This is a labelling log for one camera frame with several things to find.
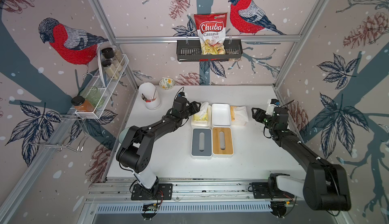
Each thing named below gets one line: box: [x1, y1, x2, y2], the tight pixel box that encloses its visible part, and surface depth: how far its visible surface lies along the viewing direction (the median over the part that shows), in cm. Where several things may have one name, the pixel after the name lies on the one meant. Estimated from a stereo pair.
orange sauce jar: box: [70, 95, 95, 112], surface depth 62 cm
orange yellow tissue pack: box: [229, 105, 249, 126], surface depth 99 cm
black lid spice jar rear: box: [101, 46, 124, 72], surface depth 83 cm
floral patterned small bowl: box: [159, 77, 175, 90], surface depth 124 cm
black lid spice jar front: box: [101, 59, 120, 80], surface depth 78 cm
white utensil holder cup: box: [138, 82, 162, 110], surface depth 103 cm
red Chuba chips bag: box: [193, 12, 228, 56], surface depth 83 cm
